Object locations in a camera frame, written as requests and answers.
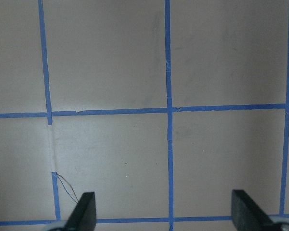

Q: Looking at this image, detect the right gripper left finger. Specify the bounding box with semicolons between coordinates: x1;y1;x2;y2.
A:
44;192;97;231

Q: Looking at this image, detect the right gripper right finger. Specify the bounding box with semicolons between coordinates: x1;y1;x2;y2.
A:
231;190;289;231

